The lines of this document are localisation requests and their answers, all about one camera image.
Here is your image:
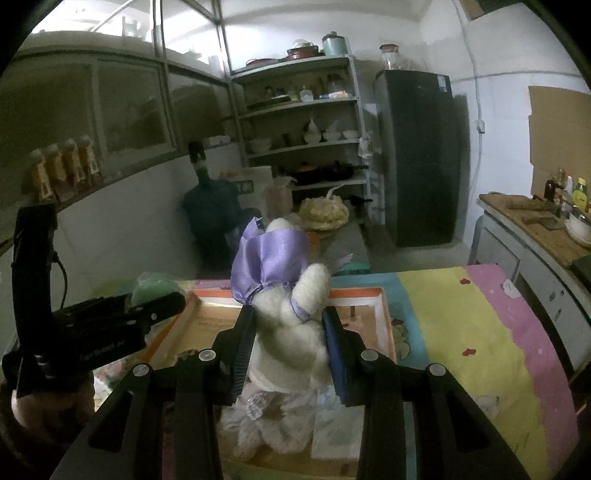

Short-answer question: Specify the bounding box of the grey kitchen counter cabinet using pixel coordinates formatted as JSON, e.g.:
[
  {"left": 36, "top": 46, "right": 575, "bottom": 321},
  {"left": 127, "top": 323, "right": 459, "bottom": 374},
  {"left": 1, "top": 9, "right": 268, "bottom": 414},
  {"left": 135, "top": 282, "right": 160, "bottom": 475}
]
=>
[{"left": 468, "top": 193, "right": 591, "bottom": 370}]

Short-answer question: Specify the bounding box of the colourful printed blanket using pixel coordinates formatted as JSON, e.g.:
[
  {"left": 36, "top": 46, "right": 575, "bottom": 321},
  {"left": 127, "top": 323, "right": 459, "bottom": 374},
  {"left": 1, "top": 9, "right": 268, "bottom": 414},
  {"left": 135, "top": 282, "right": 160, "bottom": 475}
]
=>
[{"left": 92, "top": 263, "right": 580, "bottom": 480}]

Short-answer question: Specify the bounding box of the black wok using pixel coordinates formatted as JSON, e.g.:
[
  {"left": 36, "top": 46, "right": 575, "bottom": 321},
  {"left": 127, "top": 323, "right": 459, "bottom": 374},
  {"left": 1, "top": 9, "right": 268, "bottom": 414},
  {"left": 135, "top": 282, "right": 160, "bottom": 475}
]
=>
[{"left": 295, "top": 161, "right": 356, "bottom": 182}]

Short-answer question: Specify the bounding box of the teal pot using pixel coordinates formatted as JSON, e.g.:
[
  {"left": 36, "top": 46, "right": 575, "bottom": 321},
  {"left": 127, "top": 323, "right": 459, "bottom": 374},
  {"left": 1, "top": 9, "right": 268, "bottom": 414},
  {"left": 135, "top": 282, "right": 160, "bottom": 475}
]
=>
[{"left": 322, "top": 32, "right": 350, "bottom": 57}]

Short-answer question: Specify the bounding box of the amber liquid bottle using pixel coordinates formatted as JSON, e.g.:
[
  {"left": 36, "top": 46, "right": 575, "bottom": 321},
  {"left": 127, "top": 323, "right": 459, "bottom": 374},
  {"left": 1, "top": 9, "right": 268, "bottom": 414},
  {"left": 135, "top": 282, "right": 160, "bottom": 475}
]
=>
[
  {"left": 62, "top": 138, "right": 86, "bottom": 192},
  {"left": 78, "top": 135, "right": 105, "bottom": 188},
  {"left": 30, "top": 148, "right": 56, "bottom": 204},
  {"left": 46, "top": 143, "right": 70, "bottom": 197}
]

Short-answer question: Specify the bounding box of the green water jug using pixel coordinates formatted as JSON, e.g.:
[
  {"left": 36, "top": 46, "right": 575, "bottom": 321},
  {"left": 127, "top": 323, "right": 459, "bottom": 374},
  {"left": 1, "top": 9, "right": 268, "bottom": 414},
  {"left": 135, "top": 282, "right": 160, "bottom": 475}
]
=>
[{"left": 181, "top": 178, "right": 245, "bottom": 252}]

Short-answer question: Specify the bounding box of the green soft toy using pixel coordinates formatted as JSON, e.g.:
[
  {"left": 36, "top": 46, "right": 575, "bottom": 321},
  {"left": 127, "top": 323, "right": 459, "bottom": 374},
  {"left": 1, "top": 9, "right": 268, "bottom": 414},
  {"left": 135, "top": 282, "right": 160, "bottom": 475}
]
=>
[{"left": 130, "top": 271, "right": 181, "bottom": 308}]

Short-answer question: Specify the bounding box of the red pot with lid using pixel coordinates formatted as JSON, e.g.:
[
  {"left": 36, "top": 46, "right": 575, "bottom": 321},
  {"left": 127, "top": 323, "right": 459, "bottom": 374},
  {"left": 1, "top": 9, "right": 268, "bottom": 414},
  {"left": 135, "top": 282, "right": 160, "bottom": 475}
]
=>
[{"left": 286, "top": 41, "right": 320, "bottom": 60}]

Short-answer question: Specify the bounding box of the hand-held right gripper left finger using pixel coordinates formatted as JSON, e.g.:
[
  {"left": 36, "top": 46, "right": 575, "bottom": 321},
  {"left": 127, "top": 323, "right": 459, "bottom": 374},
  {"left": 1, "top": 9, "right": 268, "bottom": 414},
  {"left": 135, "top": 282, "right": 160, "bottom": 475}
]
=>
[{"left": 48, "top": 305, "right": 259, "bottom": 480}]

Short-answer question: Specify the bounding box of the metal shelf rack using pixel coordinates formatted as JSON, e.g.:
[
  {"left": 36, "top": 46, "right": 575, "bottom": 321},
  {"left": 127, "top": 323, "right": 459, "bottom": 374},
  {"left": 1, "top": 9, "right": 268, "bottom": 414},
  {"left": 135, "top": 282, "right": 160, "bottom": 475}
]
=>
[{"left": 228, "top": 54, "right": 372, "bottom": 222}]

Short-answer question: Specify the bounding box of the black water jug pump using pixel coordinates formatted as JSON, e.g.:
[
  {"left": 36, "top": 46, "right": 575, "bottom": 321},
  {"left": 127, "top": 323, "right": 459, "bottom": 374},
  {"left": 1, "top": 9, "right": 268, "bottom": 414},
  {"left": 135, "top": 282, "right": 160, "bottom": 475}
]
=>
[{"left": 188, "top": 141, "right": 209, "bottom": 183}]

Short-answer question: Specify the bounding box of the cardboard wall sheet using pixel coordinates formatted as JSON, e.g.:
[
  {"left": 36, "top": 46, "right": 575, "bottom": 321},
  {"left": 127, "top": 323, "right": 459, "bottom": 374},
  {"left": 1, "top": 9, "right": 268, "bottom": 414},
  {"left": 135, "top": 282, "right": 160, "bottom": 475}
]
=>
[{"left": 527, "top": 85, "right": 591, "bottom": 197}]

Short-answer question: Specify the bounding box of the glass partition window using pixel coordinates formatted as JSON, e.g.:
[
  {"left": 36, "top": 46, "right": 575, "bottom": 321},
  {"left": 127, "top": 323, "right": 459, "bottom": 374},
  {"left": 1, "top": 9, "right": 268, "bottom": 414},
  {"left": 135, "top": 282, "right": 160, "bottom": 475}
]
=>
[{"left": 0, "top": 51, "right": 232, "bottom": 185}]

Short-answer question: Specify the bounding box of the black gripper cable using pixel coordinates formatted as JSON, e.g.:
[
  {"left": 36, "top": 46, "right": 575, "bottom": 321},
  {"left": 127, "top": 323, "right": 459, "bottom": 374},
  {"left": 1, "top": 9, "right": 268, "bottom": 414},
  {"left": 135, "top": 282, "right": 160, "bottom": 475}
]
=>
[{"left": 52, "top": 251, "right": 69, "bottom": 310}]

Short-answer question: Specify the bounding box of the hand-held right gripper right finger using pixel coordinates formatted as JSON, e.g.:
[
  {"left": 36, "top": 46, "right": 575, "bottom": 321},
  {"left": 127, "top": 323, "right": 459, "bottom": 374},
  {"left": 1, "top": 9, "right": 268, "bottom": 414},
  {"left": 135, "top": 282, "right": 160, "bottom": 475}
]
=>
[{"left": 322, "top": 305, "right": 532, "bottom": 480}]

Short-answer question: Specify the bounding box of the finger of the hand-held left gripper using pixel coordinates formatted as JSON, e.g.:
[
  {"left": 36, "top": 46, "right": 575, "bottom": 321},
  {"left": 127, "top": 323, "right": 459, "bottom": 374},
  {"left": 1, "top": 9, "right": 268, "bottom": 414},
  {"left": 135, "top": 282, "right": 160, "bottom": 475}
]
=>
[{"left": 127, "top": 291, "right": 187, "bottom": 330}]

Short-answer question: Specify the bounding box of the person's left hand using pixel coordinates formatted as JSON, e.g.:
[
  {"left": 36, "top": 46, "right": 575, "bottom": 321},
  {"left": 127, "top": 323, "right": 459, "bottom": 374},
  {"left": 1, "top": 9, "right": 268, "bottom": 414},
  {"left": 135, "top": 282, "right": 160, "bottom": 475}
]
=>
[{"left": 9, "top": 369, "right": 95, "bottom": 444}]

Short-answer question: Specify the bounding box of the wall cable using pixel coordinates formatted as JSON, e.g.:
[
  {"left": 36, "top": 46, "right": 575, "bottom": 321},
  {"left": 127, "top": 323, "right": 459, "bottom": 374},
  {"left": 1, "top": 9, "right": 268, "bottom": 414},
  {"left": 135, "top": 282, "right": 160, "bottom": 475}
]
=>
[{"left": 459, "top": 0, "right": 485, "bottom": 204}]

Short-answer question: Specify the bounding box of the white plush toy purple dress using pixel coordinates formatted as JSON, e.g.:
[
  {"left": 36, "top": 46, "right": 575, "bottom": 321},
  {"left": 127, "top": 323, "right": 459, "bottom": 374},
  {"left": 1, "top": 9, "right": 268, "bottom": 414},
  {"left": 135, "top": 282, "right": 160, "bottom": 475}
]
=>
[{"left": 230, "top": 217, "right": 334, "bottom": 460}]

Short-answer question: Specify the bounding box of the white bowl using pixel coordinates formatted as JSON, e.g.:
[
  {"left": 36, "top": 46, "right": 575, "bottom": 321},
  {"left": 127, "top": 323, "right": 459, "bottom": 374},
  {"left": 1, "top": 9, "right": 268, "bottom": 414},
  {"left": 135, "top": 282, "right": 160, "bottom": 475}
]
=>
[{"left": 567, "top": 212, "right": 591, "bottom": 245}]

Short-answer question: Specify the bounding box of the dark refrigerator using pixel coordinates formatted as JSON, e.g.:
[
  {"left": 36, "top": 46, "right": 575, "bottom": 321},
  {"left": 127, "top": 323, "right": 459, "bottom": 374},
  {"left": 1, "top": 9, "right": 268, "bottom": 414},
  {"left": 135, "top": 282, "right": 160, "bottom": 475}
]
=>
[{"left": 373, "top": 69, "right": 472, "bottom": 247}]

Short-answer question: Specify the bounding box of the yellow cap bottle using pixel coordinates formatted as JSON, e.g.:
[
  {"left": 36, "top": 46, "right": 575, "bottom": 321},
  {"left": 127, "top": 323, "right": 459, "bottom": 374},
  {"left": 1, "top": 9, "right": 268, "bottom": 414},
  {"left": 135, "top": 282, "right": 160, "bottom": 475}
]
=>
[{"left": 573, "top": 178, "right": 591, "bottom": 210}]

